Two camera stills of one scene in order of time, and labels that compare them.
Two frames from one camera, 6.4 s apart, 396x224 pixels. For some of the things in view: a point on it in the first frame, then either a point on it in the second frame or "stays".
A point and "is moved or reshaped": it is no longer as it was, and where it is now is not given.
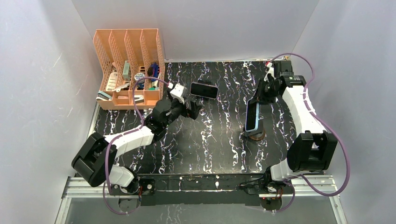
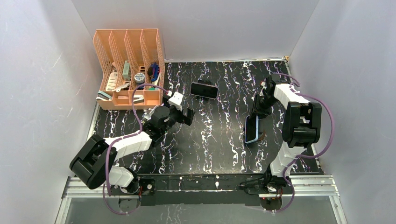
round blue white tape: x=139 y=75 stays
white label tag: x=112 y=81 stays
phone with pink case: x=204 y=90 stays
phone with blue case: x=252 y=115 is moved or reshaped
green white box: x=126 y=71 stays
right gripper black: x=261 y=99 -> x=257 y=108
